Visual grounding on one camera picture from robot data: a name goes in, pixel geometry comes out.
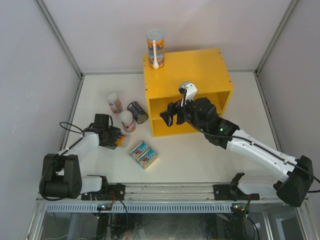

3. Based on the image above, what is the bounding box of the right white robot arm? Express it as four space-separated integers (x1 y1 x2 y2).
159 97 314 207

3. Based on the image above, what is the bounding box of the grey slotted cable duct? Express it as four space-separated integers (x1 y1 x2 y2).
45 202 245 214

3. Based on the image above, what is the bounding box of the blue luncheon meat tin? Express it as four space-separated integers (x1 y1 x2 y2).
137 148 158 170
129 141 150 161

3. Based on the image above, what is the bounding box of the yellow can with white spoon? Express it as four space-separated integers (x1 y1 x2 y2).
115 133 131 148

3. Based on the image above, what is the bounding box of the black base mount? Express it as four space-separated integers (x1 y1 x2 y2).
213 184 234 201
81 183 126 201

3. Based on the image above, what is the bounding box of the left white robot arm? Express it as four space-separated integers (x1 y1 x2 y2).
38 113 122 201

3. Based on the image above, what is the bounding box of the white porridge can red label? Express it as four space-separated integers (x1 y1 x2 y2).
119 110 136 133

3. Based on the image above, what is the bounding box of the white porridge can upright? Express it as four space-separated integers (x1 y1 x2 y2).
107 92 123 114

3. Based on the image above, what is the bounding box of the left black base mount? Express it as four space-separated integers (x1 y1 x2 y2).
81 183 126 201

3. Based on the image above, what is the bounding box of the aluminium frame rail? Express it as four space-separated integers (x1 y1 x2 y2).
36 181 309 202

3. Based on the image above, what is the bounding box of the yellow wooden shelf cabinet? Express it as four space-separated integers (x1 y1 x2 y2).
142 48 235 138

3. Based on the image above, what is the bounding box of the dark blue tin can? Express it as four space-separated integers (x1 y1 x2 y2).
127 101 149 124

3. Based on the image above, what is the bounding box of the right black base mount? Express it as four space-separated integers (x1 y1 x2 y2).
213 184 234 201

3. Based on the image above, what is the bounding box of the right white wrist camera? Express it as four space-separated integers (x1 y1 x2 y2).
178 81 198 107

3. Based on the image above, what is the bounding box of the orange can with spoon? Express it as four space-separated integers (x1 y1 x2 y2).
146 29 165 70

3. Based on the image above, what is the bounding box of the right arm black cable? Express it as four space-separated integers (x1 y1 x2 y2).
178 88 320 193

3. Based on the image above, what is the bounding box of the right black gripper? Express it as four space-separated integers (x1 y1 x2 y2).
159 94 208 134

